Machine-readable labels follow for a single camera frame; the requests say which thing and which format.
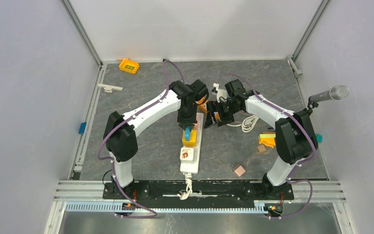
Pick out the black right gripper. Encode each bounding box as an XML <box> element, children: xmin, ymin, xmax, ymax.
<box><xmin>204</xmin><ymin>100</ymin><xmax>241</xmax><ymax>129</ymax></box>

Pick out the blue rounded adapter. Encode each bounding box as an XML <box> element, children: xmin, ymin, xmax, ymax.
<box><xmin>184</xmin><ymin>125</ymin><xmax>192</xmax><ymax>141</ymax></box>

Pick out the yellow cube socket adapter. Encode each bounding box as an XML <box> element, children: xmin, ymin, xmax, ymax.
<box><xmin>182</xmin><ymin>130</ymin><xmax>197</xmax><ymax>148</ymax></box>

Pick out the white cube adapter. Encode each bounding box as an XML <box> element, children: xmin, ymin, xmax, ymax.
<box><xmin>180</xmin><ymin>147</ymin><xmax>194</xmax><ymax>163</ymax></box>

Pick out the white multicolour power strip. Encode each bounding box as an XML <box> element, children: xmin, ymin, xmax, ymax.
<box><xmin>179</xmin><ymin>113</ymin><xmax>204</xmax><ymax>174</ymax></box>

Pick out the small pink plug adapter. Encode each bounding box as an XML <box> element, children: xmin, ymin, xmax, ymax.
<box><xmin>233</xmin><ymin>165</ymin><xmax>246</xmax><ymax>177</ymax></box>

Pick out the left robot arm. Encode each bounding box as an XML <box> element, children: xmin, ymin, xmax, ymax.
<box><xmin>101</xmin><ymin>79</ymin><xmax>208</xmax><ymax>199</ymax></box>

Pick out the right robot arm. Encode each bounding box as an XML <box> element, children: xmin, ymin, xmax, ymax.
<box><xmin>205</xmin><ymin>79</ymin><xmax>318</xmax><ymax>199</ymax></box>

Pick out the orange power strip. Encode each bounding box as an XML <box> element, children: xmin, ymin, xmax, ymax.
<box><xmin>197</xmin><ymin>97</ymin><xmax>220</xmax><ymax>121</ymax></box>

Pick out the wooden letter cube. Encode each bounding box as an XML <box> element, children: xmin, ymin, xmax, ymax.
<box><xmin>256</xmin><ymin>144</ymin><xmax>267</xmax><ymax>154</ymax></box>

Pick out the colourful toy block stack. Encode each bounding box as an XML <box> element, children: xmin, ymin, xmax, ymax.
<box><xmin>258</xmin><ymin>132</ymin><xmax>276</xmax><ymax>148</ymax></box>

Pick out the yellow toy brick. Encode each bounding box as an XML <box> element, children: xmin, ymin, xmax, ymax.
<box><xmin>119</xmin><ymin>58</ymin><xmax>140</xmax><ymax>74</ymax></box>

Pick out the teal cube right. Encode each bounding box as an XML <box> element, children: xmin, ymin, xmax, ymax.
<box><xmin>316</xmin><ymin>134</ymin><xmax>323</xmax><ymax>143</ymax></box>

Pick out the grey microphone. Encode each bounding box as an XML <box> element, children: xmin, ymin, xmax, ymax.
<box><xmin>308</xmin><ymin>85</ymin><xmax>350</xmax><ymax>103</ymax></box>

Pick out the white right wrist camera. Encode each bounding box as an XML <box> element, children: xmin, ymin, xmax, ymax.
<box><xmin>211</xmin><ymin>83</ymin><xmax>228</xmax><ymax>102</ymax></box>

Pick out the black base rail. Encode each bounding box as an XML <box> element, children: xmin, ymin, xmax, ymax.
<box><xmin>102</xmin><ymin>178</ymin><xmax>295</xmax><ymax>209</ymax></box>

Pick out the white coiled cable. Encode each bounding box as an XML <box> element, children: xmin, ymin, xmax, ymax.
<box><xmin>178</xmin><ymin>173</ymin><xmax>194</xmax><ymax>201</ymax></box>

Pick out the white flat bracket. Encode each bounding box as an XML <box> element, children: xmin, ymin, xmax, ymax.
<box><xmin>97</xmin><ymin>83</ymin><xmax>123</xmax><ymax>93</ymax></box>

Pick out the blue wall clip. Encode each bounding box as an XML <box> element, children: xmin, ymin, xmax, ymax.
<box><xmin>78</xmin><ymin>122</ymin><xmax>87</xmax><ymax>136</ymax></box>

